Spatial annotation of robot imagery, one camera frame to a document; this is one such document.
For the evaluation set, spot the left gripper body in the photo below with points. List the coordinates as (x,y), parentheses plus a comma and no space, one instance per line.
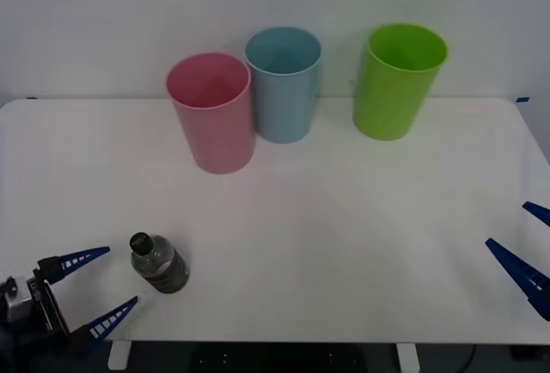
(49,343)

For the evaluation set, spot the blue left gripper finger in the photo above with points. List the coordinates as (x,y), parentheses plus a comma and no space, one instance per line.
(77,259)
(107,319)

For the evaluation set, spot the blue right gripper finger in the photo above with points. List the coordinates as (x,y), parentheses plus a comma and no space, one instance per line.
(522,274)
(539,212)

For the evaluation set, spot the small clear bottle black label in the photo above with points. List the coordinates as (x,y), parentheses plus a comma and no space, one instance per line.
(165,267)

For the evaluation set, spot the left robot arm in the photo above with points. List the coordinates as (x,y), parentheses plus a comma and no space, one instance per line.
(15,302)

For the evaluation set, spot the white table leg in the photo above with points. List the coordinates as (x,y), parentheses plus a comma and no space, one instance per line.
(407,358)
(119,355)

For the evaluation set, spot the pink plastic bin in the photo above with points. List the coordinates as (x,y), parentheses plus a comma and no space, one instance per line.
(215,136)

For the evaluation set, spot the green plastic bin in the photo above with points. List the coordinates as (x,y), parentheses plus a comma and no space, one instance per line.
(391,102)

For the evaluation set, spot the pale blue plastic bin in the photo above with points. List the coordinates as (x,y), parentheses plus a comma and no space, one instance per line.
(285,106)

